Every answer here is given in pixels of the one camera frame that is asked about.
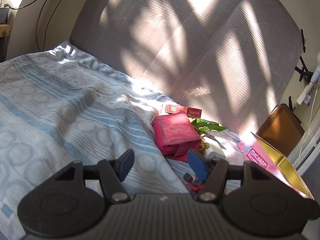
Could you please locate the red figure keychain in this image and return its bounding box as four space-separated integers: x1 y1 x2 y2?
183 173 204 193

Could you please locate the gold metal trinket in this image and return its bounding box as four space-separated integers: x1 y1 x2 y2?
199 136 210 152

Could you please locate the green snack packet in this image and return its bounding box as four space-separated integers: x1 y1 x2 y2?
189 117 227 132

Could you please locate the pink red wallet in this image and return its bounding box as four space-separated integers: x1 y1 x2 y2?
151 113 201 163

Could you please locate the red cigarette pack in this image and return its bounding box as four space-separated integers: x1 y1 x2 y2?
165 105 202 118

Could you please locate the pink macaron tin box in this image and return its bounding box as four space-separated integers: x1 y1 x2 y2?
238 132 314 199

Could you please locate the brown woven cushion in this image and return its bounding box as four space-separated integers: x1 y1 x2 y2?
257 103 305 157

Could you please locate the white power strip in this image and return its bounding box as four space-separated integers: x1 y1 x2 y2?
296 83 313 106

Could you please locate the grey woven headboard mat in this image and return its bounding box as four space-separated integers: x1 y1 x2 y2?
70 0 303 134

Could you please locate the white light bulb lamp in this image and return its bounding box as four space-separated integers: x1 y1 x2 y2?
310 53 320 85

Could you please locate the black wall cable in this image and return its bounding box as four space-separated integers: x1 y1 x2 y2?
4 0 72 52

